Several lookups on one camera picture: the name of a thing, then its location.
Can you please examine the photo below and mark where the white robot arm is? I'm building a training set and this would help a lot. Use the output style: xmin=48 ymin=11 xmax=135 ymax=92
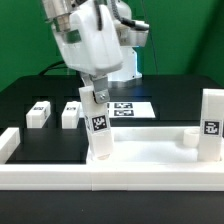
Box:
xmin=41 ymin=0 xmax=149 ymax=104

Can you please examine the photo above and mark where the marker tag plate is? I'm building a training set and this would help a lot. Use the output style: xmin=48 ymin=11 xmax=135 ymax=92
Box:
xmin=78 ymin=101 xmax=156 ymax=119

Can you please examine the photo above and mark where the black cable bundle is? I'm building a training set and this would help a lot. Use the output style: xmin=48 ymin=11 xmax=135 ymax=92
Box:
xmin=39 ymin=59 xmax=69 ymax=77

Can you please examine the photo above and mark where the white desk top tray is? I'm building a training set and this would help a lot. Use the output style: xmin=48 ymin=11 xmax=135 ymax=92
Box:
xmin=85 ymin=126 xmax=224 ymax=166

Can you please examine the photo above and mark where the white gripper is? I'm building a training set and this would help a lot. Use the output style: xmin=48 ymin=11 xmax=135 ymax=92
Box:
xmin=53 ymin=4 xmax=123 ymax=104

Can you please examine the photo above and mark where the white U-shaped fence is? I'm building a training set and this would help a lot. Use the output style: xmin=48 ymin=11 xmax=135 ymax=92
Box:
xmin=0 ymin=128 xmax=224 ymax=191

